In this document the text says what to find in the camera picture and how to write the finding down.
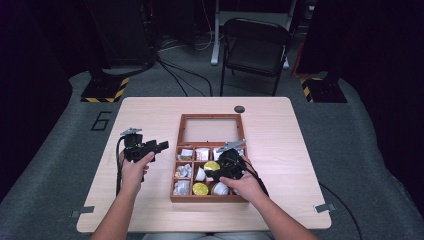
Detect black floor cable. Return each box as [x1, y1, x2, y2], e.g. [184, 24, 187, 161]
[156, 59, 189, 98]
[156, 57, 214, 98]

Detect wooden box with glass lid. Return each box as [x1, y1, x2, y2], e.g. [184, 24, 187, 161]
[169, 113, 249, 204]

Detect person's left hand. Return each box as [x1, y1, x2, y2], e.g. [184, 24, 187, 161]
[120, 151, 156, 197]

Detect gold lid capsule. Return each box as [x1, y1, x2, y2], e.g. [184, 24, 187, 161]
[192, 182, 210, 197]
[203, 160, 221, 172]

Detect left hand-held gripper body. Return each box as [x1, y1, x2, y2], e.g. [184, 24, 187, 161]
[120, 127, 153, 164]

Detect person's right hand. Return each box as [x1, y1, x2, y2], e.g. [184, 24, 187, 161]
[218, 162, 268, 205]

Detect red and white packet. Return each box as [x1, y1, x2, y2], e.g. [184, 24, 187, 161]
[195, 147, 210, 162]

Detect grey tape strip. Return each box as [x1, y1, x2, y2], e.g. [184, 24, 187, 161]
[314, 203, 337, 214]
[71, 205, 96, 218]

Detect left hand-held gripper black cable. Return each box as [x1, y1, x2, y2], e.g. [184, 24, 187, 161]
[115, 136, 127, 198]

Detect black stand base striped edge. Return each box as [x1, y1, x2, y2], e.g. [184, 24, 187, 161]
[80, 76, 130, 104]
[299, 77, 348, 104]

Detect black folding chair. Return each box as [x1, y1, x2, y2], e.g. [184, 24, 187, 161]
[219, 17, 292, 98]

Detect person's light trousers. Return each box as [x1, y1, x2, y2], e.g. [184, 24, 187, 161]
[142, 231, 275, 240]

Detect black equipment rack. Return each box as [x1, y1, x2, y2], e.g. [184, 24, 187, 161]
[83, 0, 158, 76]

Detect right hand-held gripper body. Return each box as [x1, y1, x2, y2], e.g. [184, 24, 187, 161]
[216, 139, 248, 181]

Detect white floor cable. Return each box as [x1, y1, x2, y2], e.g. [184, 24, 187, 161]
[159, 0, 216, 53]

